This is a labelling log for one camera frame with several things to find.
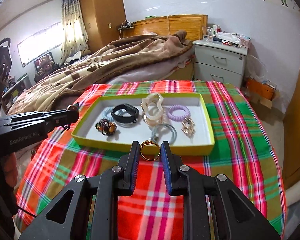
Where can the power strip on headboard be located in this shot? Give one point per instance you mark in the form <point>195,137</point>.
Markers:
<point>125,25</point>

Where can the teddy bear picture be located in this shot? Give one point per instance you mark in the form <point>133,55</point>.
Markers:
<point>44,64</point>

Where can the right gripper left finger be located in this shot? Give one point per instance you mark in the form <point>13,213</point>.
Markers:
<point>129,163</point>

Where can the wooden wardrobe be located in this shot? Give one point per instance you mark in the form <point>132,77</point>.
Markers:
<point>101,18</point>

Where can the clear glass cup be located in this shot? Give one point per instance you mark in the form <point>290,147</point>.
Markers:
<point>208,33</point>

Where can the spotted curtain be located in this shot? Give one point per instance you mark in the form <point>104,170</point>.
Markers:
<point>74,37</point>

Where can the red green plaid cloth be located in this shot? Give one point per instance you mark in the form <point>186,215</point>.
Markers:
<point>242,151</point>

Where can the brown patterned blanket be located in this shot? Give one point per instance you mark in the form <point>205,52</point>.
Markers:
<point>113,60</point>

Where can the black smart band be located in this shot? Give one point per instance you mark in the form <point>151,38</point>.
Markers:
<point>125,114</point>

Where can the wooden headboard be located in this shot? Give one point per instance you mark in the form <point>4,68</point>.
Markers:
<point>168,25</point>

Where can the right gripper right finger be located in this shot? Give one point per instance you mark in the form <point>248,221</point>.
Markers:
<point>174,185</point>

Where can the person's left hand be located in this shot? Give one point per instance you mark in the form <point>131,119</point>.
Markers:
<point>9,166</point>

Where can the grey white nightstand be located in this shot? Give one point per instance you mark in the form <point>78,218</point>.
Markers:
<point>215,61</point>

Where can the orange box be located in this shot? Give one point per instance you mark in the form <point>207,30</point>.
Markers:
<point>262,89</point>

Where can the green white shallow tray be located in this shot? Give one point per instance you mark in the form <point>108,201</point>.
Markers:
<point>202,143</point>

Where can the gold chain jewelry piece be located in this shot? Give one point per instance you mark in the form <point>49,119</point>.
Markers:
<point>188,127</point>

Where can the side shelf with items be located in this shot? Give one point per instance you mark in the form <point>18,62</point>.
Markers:
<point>10,95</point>

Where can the clutter on nightstand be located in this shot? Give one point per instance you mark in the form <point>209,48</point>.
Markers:
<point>235,39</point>

